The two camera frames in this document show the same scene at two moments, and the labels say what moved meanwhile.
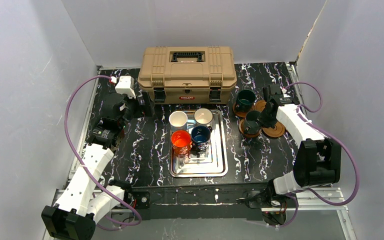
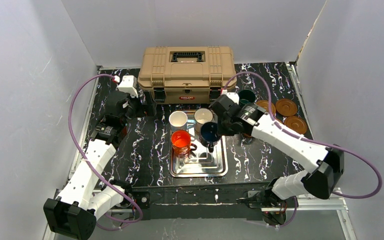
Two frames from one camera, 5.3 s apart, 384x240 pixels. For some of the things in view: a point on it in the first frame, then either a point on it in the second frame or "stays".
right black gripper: (266, 117) to (220, 110)
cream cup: (203, 116) stays
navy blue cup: (200, 137) to (209, 135)
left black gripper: (146, 103) stays
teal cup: (245, 100) stays
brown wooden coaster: (259, 106) stays
